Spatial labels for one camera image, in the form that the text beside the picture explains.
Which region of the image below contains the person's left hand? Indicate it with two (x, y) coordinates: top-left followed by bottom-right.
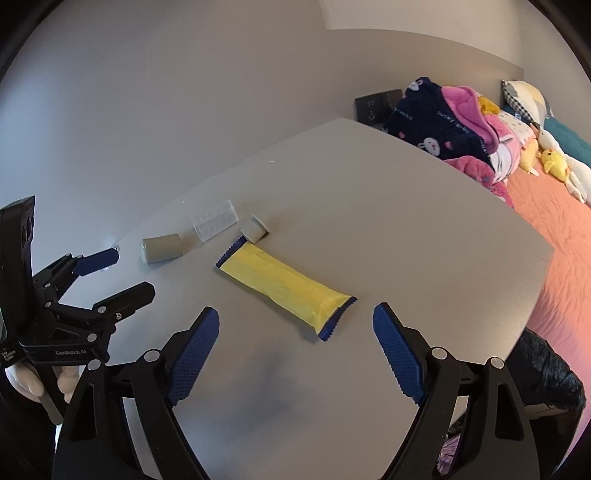
(6, 364), (86, 404)

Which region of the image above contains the white goose plush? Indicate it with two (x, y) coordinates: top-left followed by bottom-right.
(531, 124), (591, 204)

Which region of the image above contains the white pink printed cloth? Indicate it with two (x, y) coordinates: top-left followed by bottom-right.
(489, 111), (536, 178)

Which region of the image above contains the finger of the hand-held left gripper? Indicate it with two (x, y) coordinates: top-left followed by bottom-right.
(95, 282), (156, 333)
(32, 248), (120, 298)

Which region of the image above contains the navy printed blanket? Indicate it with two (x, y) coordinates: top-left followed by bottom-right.
(385, 76), (492, 162)

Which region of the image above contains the long yellow plush toy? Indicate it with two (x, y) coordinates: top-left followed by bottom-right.
(518, 138), (540, 177)

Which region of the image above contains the pink fleece blanket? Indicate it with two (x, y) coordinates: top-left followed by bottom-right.
(441, 85), (515, 208)

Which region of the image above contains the teal quilted blanket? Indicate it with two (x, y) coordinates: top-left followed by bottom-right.
(503, 106), (591, 169)

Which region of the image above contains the black trash bag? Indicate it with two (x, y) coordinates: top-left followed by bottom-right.
(505, 328), (586, 437)

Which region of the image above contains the yellow snack wrapper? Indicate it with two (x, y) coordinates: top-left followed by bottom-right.
(215, 235), (358, 342)

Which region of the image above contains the black wall socket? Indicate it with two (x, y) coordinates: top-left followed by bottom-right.
(355, 89), (403, 125)

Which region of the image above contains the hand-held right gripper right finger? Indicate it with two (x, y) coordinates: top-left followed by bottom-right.
(372, 302), (541, 480)

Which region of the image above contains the patchwork pillow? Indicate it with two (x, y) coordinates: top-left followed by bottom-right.
(502, 80), (554, 130)

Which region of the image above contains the yellow duck plush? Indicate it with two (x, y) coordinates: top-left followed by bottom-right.
(540, 148), (571, 182)

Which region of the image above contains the orange bed sheet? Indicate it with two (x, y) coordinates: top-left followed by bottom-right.
(505, 168), (591, 444)

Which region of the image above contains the clear plastic cup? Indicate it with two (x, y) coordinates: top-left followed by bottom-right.
(191, 199), (240, 241)

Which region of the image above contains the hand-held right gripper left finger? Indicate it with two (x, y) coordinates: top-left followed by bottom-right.
(54, 306), (220, 480)

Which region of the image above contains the purple plastic bag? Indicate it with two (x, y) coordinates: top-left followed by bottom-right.
(436, 436), (462, 478)

